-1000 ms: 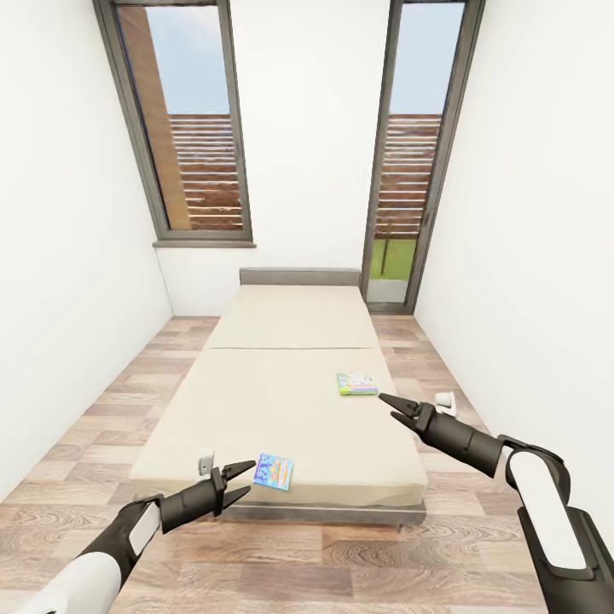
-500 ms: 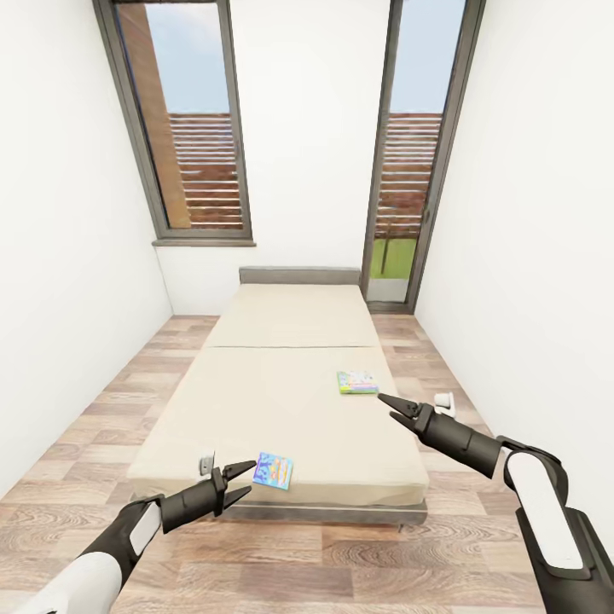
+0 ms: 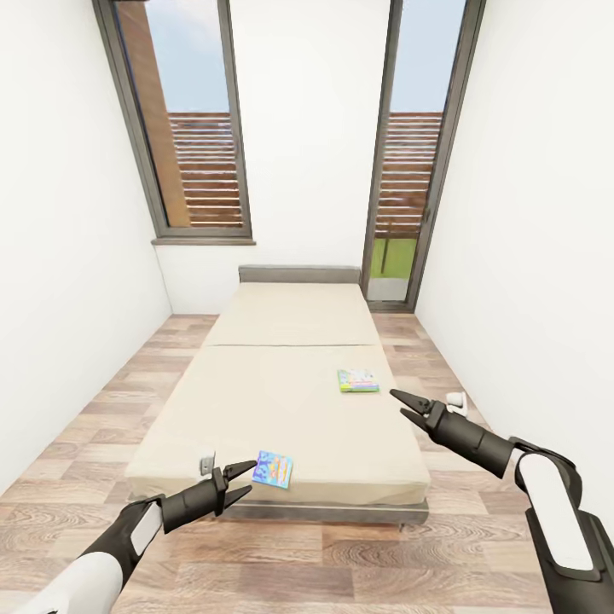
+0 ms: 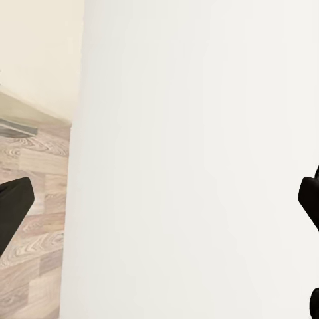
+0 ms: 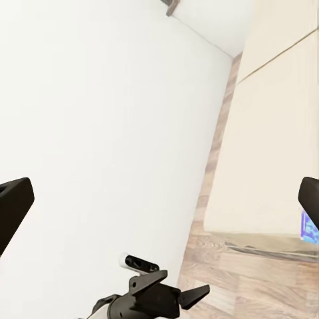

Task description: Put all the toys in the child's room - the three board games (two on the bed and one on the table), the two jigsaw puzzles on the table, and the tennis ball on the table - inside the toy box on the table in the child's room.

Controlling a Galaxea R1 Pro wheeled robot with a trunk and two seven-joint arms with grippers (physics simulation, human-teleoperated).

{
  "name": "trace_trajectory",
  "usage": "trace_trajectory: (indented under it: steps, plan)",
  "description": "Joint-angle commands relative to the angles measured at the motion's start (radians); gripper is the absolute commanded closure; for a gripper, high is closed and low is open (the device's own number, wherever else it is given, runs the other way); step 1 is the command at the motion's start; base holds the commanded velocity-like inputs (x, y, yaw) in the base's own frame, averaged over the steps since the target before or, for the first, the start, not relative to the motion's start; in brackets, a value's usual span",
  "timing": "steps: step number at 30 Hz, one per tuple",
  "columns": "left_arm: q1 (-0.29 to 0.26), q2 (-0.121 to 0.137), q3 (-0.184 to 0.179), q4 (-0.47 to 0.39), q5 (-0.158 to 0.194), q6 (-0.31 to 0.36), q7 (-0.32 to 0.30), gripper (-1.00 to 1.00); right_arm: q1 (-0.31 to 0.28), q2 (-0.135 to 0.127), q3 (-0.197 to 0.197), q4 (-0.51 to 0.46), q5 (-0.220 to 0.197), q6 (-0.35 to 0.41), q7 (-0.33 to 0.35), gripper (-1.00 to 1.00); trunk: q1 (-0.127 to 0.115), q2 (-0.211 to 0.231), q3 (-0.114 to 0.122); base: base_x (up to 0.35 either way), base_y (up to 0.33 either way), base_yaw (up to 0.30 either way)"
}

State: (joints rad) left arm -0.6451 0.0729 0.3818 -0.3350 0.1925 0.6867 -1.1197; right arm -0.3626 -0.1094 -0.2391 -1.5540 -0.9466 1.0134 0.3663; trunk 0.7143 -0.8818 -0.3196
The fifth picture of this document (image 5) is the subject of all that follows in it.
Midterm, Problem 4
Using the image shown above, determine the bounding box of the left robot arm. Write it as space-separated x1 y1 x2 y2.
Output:
87 253 210 319

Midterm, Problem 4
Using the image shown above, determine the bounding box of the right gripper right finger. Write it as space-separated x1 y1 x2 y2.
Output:
298 176 319 230

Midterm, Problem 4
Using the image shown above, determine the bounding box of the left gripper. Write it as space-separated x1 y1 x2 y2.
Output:
119 270 210 319

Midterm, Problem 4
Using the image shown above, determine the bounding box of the board game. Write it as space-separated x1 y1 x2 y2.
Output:
301 209 319 244

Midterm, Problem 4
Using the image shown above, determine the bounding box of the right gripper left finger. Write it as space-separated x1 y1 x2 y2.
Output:
0 177 35 256

